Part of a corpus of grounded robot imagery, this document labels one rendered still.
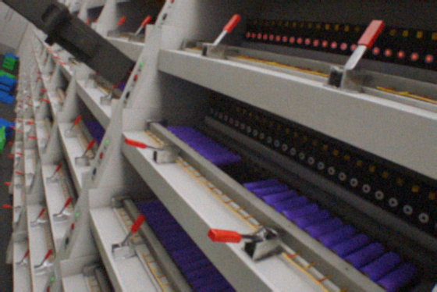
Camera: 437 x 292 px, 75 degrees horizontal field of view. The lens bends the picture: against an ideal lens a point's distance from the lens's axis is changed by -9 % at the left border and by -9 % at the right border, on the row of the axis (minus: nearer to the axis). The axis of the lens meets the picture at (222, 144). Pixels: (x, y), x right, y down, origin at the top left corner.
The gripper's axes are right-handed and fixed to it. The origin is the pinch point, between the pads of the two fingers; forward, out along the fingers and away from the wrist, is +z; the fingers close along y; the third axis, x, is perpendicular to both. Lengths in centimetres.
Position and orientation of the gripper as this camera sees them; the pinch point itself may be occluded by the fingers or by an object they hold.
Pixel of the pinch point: (93, 51)
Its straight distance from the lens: 34.4
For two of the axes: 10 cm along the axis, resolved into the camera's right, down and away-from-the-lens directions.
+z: 6.1, 4.7, 6.4
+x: 5.7, -8.2, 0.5
